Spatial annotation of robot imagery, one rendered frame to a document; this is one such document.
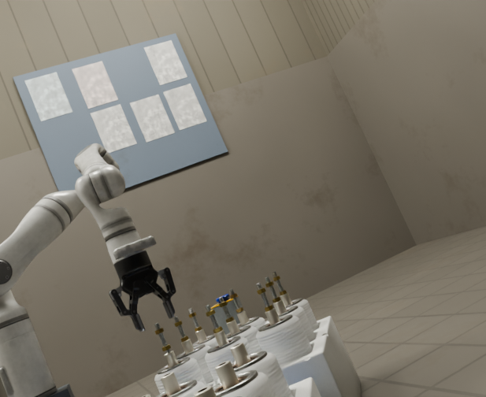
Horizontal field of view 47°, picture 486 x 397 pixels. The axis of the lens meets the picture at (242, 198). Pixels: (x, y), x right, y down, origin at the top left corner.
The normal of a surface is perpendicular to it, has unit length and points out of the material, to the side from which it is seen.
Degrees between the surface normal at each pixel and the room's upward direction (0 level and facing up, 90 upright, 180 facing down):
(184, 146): 90
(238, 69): 90
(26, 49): 90
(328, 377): 90
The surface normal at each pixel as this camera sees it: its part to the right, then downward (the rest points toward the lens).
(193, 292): 0.27, -0.23
